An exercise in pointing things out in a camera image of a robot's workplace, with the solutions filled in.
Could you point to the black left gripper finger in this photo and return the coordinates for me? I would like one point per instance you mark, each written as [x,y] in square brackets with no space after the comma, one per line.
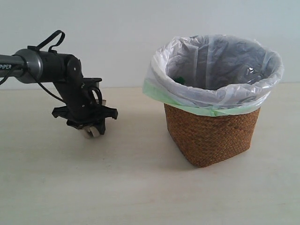
[100,126]

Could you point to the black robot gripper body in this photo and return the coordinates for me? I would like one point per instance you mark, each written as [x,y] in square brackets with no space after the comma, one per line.
[79,112]

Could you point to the green cap clear plastic bottle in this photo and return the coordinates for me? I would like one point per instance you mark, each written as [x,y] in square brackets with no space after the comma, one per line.
[222,89]

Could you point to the grey cardboard pulp tray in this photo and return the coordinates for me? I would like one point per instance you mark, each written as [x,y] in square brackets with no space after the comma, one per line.
[90,132]

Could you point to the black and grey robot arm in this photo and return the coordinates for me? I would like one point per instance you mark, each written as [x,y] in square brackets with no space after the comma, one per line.
[28,66]

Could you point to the green plastic bin liner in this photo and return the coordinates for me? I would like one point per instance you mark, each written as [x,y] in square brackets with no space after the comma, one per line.
[158,95]

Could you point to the woven brown wastebasket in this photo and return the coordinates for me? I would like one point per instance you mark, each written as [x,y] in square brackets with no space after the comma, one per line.
[205,140]

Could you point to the translucent white bin liner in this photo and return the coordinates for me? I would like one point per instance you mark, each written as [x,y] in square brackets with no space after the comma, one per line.
[207,53]

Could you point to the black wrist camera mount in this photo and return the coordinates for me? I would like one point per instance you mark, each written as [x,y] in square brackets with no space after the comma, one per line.
[91,87]

